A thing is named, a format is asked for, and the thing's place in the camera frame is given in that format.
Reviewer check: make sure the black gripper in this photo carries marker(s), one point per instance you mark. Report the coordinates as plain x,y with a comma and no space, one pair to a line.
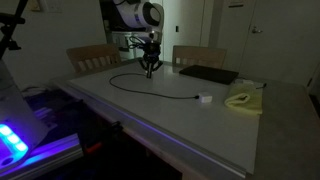
151,55

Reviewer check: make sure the white charger plug block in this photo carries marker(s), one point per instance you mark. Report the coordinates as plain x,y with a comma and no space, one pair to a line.
205,97

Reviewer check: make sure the robot base with blue lights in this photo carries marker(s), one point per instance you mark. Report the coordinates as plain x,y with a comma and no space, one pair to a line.
20,130

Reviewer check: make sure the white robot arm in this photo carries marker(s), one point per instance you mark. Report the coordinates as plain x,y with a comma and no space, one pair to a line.
150,16

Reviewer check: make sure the white kitchen cabinets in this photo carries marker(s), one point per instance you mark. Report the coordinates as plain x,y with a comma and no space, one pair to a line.
120,39

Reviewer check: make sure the right wooden chair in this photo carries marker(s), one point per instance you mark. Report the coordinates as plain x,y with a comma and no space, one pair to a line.
195,55

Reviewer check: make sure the wooden chair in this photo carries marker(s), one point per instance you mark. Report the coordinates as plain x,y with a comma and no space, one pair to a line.
195,55
93,56

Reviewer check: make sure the white table mat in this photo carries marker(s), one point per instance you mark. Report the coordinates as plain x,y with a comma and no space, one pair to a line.
169,103

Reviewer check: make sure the left wooden chair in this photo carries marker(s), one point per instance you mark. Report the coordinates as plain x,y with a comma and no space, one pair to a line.
93,56

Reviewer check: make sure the black laptop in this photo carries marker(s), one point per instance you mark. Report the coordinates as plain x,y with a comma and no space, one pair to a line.
211,74

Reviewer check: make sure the yellow folded cloth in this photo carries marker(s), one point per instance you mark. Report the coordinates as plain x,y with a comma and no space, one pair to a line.
245,98

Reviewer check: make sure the grey door with handle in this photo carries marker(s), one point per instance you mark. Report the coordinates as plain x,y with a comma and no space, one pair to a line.
283,42

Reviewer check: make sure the black camera stand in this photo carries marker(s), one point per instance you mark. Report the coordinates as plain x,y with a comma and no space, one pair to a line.
10,21

